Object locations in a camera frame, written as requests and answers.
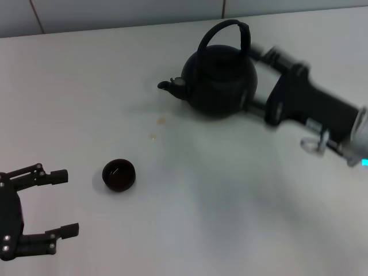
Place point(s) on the small dark teacup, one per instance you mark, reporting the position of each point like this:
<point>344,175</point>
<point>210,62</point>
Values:
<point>119,179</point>

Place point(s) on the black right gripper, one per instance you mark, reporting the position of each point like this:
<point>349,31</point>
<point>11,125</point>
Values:
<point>307,100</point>

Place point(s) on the black round teapot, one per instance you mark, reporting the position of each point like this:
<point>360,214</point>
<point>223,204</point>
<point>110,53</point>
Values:
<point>221,86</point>

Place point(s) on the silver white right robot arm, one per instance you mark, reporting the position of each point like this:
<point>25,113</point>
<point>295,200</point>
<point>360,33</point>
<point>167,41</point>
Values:
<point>360,129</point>

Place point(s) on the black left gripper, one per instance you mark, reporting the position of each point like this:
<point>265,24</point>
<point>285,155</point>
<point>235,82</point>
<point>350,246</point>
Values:
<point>10,218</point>

